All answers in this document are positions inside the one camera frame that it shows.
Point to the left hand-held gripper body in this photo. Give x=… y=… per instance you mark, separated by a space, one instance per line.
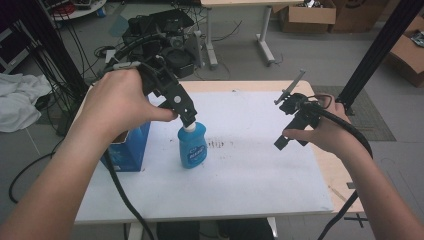
x=166 y=85

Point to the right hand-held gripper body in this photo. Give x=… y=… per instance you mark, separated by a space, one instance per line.
x=300 y=105

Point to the blue bottle with white cap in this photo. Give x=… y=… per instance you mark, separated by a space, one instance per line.
x=192 y=148

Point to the person's right hand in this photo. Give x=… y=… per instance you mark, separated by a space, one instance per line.
x=333 y=133

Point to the person's left hand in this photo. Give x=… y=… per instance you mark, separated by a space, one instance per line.
x=116 y=103

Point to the white table mat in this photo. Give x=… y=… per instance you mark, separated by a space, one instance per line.
x=246 y=173

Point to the black robot equipment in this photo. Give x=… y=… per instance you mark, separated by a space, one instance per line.
x=156 y=36

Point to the wooden table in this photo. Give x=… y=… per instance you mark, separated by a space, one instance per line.
x=336 y=180

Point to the blue cardboard box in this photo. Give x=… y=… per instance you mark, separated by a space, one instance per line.
x=131 y=150

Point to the white-legged desk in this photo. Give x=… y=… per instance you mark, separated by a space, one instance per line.
x=265 y=43

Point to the grey floor mat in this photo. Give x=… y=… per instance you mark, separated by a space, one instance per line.
x=370 y=116

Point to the open cardboard box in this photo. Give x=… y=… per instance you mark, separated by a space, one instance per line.
x=308 y=18

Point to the person's legs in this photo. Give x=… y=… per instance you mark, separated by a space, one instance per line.
x=216 y=230

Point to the closed cardboard box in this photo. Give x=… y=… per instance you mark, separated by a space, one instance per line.
x=360 y=15

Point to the round white table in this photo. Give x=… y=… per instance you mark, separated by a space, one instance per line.
x=78 y=8

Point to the large flat cardboard box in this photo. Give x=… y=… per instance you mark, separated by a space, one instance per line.
x=408 y=55

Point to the white crumpled cloth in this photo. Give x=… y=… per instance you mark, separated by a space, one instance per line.
x=20 y=100

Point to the black metal stand post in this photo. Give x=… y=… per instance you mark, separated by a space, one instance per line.
x=50 y=43
x=380 y=50

